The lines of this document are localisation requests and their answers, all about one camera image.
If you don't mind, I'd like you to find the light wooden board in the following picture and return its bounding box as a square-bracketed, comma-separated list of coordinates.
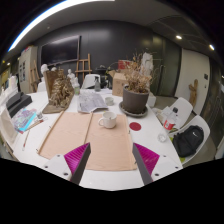
[37, 111, 93, 160]
[84, 113, 138, 172]

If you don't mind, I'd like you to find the white mug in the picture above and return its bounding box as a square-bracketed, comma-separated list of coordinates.
[97, 111, 118, 130]

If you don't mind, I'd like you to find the stack of papers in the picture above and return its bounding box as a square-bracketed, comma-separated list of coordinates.
[159, 105, 178, 124]

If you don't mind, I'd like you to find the grey spray bottle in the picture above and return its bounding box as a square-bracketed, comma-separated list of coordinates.
[94, 76, 102, 93]

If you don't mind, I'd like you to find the brown relief sculpture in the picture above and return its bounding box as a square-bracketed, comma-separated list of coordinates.
[42, 69, 75, 114]

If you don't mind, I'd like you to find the wooden easel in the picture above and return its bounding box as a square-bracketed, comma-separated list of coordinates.
[74, 53, 93, 81]

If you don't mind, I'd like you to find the wooden figure sculpture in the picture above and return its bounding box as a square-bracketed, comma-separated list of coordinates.
[188, 78, 199, 108]

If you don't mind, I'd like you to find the white cabinet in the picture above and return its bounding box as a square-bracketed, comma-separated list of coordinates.
[18, 45, 39, 94]

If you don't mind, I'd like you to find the small green bottle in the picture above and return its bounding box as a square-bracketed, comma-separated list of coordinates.
[73, 81, 81, 96]

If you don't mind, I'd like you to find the flat round red coaster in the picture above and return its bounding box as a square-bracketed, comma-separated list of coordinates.
[128, 121, 142, 132]

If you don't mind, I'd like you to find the white plaster bust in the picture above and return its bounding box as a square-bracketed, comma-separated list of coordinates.
[66, 68, 79, 88]
[40, 63, 50, 81]

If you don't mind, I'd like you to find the colourful book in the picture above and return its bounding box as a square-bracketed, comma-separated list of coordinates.
[12, 108, 38, 134]

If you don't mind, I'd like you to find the white swivel chair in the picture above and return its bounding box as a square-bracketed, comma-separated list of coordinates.
[81, 73, 101, 90]

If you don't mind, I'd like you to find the black box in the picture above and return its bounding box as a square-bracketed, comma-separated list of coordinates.
[5, 92, 33, 118]

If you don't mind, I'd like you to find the red box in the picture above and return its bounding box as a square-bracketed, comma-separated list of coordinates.
[117, 59, 133, 70]

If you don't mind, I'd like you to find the small white cup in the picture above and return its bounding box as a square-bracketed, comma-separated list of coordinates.
[104, 96, 115, 107]

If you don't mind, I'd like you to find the black wall screen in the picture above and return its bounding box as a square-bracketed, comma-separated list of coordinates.
[40, 35, 81, 67]

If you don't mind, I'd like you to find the cardboard box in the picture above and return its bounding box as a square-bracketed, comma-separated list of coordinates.
[108, 69, 129, 98]

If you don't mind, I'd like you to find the grey plant saucer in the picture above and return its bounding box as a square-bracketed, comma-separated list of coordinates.
[118, 101, 149, 118]

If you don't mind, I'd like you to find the dried plant in grey pot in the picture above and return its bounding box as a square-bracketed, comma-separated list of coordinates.
[118, 53, 158, 114]

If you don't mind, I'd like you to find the white chair with backpack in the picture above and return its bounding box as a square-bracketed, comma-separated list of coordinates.
[168, 114, 212, 166]

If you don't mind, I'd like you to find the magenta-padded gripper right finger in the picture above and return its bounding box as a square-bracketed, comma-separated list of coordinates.
[132, 142, 184, 186]

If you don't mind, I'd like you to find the black backpack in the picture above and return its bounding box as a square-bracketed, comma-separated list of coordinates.
[172, 125, 205, 158]

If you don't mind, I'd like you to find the white chair with papers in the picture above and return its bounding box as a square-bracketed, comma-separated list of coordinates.
[156, 97, 194, 129]

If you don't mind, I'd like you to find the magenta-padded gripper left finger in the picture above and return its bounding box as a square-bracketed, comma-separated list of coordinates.
[42, 142, 92, 186]

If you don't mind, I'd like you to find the printed newspaper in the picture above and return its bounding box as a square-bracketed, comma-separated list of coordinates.
[77, 90, 109, 114]

